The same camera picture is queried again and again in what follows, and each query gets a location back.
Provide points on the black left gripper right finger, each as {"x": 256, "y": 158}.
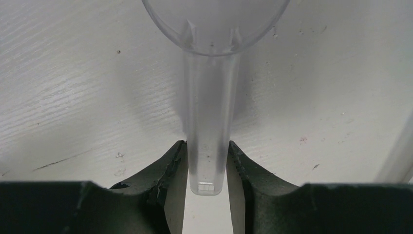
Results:
{"x": 263, "y": 203}

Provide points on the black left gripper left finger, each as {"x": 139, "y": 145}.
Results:
{"x": 149, "y": 202}

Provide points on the translucent plastic scoop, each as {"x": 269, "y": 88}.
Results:
{"x": 212, "y": 35}

